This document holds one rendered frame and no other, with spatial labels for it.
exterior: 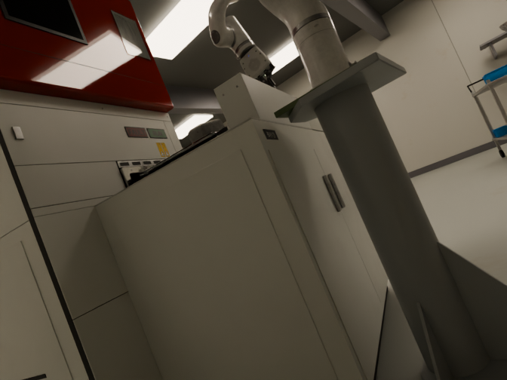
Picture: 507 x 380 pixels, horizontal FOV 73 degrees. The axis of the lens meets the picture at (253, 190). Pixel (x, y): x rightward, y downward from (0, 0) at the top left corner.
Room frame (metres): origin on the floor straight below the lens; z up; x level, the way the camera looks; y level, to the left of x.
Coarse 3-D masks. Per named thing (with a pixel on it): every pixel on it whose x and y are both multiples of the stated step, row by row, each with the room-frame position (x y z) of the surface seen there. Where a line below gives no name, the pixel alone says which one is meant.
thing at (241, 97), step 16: (240, 80) 0.90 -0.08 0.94; (256, 80) 0.99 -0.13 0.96; (224, 96) 0.93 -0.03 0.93; (240, 96) 0.91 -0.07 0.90; (256, 96) 0.94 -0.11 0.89; (272, 96) 1.08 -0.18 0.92; (288, 96) 1.26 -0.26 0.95; (224, 112) 0.93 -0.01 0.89; (240, 112) 0.92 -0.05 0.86; (256, 112) 0.90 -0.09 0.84; (272, 112) 1.01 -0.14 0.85
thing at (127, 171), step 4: (124, 168) 1.26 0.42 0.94; (128, 168) 1.28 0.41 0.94; (132, 168) 1.30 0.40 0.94; (136, 168) 1.32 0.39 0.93; (140, 168) 1.34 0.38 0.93; (144, 168) 1.36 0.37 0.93; (148, 168) 1.38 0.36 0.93; (120, 172) 1.26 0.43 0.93; (124, 172) 1.26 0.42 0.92; (128, 172) 1.27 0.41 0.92; (132, 172) 1.29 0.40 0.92; (136, 172) 1.31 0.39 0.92; (140, 172) 1.33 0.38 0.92; (124, 176) 1.25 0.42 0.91; (128, 176) 1.27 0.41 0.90; (124, 180) 1.25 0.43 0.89; (128, 180) 1.26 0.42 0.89; (124, 184) 1.26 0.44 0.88; (128, 184) 1.25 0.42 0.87; (132, 184) 1.27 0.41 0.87
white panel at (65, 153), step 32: (0, 96) 0.95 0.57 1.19; (32, 96) 1.05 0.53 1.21; (0, 128) 0.93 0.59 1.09; (32, 128) 1.01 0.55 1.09; (64, 128) 1.11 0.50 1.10; (96, 128) 1.23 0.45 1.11; (160, 128) 1.56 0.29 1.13; (32, 160) 0.98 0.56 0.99; (64, 160) 1.07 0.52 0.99; (96, 160) 1.18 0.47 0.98; (128, 160) 1.31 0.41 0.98; (32, 192) 0.94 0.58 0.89; (64, 192) 1.03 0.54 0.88; (96, 192) 1.13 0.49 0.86
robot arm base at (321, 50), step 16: (304, 32) 0.92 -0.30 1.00; (320, 32) 0.90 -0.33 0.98; (336, 32) 0.93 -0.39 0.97; (304, 48) 0.93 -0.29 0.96; (320, 48) 0.91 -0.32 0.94; (336, 48) 0.91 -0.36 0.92; (304, 64) 0.96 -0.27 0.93; (320, 64) 0.91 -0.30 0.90; (336, 64) 0.90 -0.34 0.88; (352, 64) 0.92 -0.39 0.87; (320, 80) 0.92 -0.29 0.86
